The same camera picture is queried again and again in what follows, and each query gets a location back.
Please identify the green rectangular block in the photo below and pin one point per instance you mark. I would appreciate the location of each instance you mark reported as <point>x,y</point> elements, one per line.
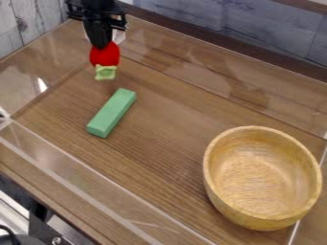
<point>111,113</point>

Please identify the red plush strawberry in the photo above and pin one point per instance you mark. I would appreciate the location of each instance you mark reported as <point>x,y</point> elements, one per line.
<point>106,59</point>

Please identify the wooden bowl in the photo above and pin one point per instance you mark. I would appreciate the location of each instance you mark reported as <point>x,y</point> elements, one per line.
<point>262,177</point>

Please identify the black metal frame bracket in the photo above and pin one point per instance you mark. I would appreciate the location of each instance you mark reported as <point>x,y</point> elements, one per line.
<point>41,230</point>

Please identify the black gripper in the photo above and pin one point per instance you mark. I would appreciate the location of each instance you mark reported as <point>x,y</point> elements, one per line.
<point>101,15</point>

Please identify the clear acrylic enclosure wall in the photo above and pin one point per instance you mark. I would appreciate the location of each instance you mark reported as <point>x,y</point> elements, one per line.
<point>130,189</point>

